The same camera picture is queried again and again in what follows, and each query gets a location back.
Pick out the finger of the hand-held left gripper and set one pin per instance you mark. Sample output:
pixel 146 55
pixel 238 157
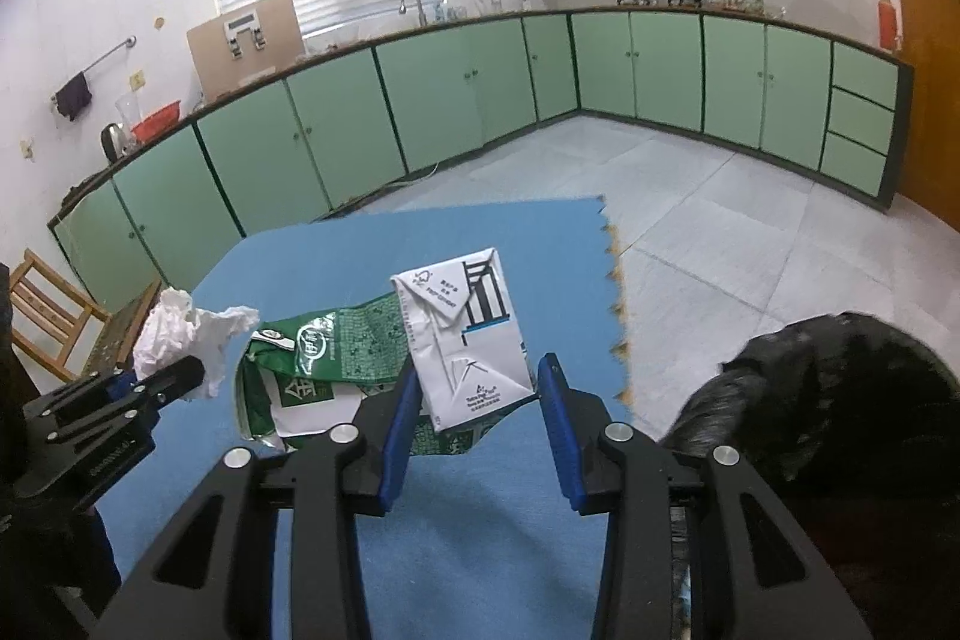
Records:
pixel 176 377
pixel 120 385

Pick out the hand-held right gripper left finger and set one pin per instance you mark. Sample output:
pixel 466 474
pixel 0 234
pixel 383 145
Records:
pixel 394 437

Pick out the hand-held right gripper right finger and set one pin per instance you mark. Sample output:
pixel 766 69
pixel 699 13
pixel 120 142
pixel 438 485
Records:
pixel 559 437

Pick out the white tissue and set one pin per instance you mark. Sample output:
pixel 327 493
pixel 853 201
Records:
pixel 187 332

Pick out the white milk carton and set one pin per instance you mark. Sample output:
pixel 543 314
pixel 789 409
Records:
pixel 465 340

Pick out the black trash bag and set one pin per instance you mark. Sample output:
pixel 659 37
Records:
pixel 825 400

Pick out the wooden chair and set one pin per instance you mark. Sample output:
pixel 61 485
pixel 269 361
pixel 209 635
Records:
pixel 52 310

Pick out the green milk carton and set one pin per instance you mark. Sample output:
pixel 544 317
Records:
pixel 337 340

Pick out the blue table mat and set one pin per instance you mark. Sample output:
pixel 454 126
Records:
pixel 315 257

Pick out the steel electric kettle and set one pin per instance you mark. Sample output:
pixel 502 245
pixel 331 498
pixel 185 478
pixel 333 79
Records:
pixel 112 144

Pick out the red plastic basin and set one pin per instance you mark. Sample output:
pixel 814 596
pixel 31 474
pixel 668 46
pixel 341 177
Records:
pixel 157 121

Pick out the clear plastic pitcher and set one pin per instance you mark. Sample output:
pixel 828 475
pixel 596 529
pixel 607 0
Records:
pixel 124 108

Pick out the dark hanging towel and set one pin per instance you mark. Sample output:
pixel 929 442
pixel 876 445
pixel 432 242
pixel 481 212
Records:
pixel 73 96

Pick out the brown cardboard box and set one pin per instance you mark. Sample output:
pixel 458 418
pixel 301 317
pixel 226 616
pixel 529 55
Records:
pixel 210 63

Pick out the green lower kitchen cabinets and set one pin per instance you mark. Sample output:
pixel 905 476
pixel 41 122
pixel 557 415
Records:
pixel 450 85

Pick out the metal kitchen faucet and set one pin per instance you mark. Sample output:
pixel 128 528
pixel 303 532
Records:
pixel 417 3

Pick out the wooden door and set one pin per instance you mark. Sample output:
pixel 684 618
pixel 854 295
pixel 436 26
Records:
pixel 930 85

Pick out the red thermos bottle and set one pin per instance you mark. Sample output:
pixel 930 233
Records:
pixel 887 21

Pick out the metal towel rail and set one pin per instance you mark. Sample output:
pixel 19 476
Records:
pixel 112 51

